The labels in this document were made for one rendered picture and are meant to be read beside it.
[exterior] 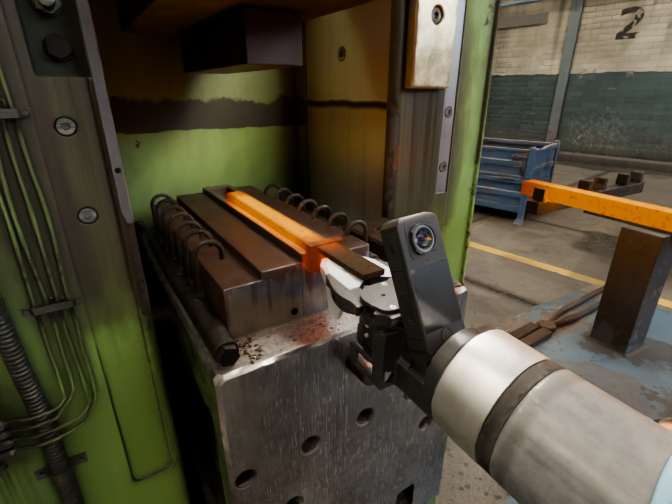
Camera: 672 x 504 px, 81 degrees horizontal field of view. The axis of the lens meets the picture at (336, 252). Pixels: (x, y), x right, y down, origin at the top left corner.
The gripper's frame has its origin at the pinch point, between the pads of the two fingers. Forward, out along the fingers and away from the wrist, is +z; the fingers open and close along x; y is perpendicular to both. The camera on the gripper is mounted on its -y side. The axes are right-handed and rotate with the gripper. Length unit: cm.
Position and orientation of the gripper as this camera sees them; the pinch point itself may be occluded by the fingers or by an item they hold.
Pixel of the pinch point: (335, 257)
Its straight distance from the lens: 45.8
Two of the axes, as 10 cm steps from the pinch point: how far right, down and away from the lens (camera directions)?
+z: -5.3, -3.6, 7.7
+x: 8.5, -2.0, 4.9
